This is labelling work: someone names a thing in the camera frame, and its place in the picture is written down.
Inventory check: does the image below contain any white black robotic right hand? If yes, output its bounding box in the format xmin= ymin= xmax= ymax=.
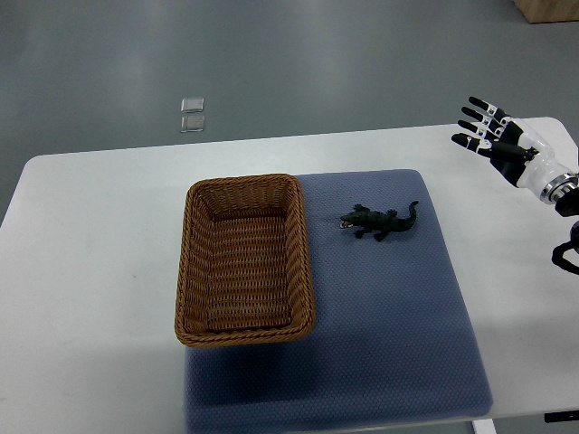
xmin=451 ymin=97 xmax=578 ymax=204

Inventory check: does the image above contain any dark toy crocodile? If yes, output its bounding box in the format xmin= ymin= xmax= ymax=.
xmin=339 ymin=201 xmax=420 ymax=242

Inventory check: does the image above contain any upper clear floor plate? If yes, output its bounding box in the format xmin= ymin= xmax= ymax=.
xmin=180 ymin=97 xmax=204 ymax=113

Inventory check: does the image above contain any lower clear floor plate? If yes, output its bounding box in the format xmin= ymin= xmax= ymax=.
xmin=181 ymin=114 xmax=205 ymax=133

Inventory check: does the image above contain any clear floor plate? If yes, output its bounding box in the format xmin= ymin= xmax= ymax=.
xmin=181 ymin=114 xmax=205 ymax=133
xmin=180 ymin=97 xmax=204 ymax=113

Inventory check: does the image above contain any black table control panel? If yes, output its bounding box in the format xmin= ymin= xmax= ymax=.
xmin=544 ymin=410 xmax=579 ymax=423

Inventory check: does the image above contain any white table leg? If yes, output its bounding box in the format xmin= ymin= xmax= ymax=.
xmin=471 ymin=419 xmax=497 ymax=434

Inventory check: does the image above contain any brown wicker basket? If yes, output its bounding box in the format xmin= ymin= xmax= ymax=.
xmin=175 ymin=174 xmax=316 ymax=348

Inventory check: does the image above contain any blue-grey fabric mat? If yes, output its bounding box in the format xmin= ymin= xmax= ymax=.
xmin=184 ymin=169 xmax=493 ymax=433

